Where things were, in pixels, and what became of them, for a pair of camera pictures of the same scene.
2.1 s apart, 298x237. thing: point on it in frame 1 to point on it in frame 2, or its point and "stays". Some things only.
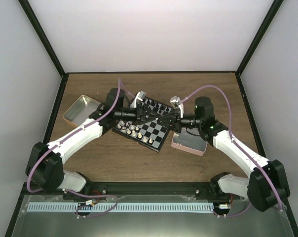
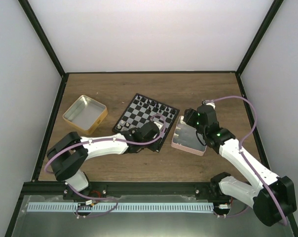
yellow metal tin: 80,110 stays
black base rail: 206,190 stays
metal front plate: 149,224 stays
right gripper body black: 177,122 to 191,122
